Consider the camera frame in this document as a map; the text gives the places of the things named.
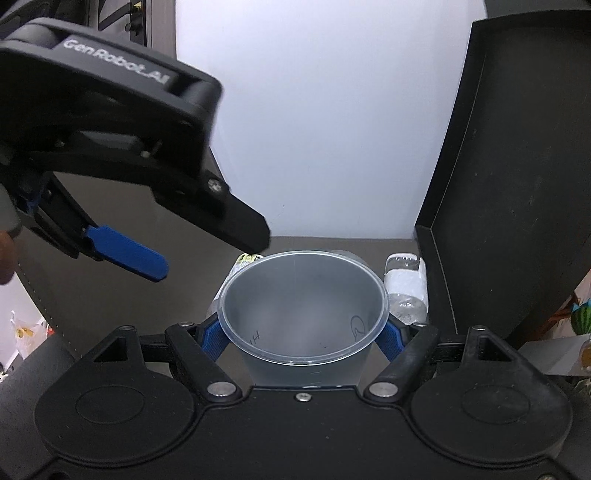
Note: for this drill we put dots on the watermelon print box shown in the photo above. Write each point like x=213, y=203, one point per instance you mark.
x=582, y=318

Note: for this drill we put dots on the clear plastic cup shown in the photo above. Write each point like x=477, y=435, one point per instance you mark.
x=302, y=318

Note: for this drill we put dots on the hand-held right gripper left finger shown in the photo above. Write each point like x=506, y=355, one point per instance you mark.
x=213, y=342

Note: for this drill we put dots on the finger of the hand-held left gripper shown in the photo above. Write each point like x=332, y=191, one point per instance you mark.
x=240, y=224
x=131, y=256

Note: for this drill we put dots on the bottle with yellow green label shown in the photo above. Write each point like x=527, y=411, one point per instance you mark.
x=244, y=264

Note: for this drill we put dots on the white plastic bag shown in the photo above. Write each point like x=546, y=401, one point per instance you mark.
x=25, y=334

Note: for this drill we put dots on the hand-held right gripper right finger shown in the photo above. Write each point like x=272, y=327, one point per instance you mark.
x=390, y=340

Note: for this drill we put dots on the clear water bottle white label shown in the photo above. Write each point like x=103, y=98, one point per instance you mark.
x=405, y=286

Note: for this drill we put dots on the person's left hand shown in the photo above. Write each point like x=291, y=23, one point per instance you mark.
x=4, y=256

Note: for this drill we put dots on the black panel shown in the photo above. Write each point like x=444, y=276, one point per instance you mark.
x=517, y=184

